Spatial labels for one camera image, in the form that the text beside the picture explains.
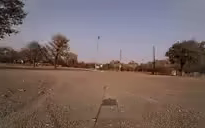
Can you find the bare branching tree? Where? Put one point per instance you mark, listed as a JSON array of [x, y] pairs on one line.
[[58, 46]]

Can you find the tall light pole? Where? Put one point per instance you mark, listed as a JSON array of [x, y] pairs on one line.
[[98, 53]]

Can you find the row of low buildings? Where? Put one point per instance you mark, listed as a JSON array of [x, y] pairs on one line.
[[133, 66]]

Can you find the dark utility pole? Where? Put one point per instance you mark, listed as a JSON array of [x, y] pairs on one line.
[[153, 60]]

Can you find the dark round tree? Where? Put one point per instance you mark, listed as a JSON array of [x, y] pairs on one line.
[[186, 53]]

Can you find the dark overhanging tree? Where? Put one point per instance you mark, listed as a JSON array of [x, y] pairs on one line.
[[5, 16]]

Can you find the brown dirt ground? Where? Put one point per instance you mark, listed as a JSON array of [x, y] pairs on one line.
[[140, 90]]

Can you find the distant row of trees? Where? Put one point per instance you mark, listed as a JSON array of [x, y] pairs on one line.
[[26, 55]]

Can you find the short utility pole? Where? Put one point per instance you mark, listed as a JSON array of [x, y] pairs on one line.
[[120, 60]]

